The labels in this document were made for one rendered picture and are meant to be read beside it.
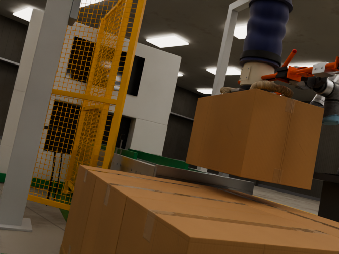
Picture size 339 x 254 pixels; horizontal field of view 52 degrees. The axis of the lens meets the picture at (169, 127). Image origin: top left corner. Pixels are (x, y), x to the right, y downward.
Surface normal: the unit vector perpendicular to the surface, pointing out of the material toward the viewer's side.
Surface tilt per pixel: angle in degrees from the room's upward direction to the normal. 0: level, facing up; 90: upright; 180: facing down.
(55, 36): 90
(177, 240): 90
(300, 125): 90
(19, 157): 90
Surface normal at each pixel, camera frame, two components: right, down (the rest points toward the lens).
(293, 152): 0.36, 0.00
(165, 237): -0.89, -0.21
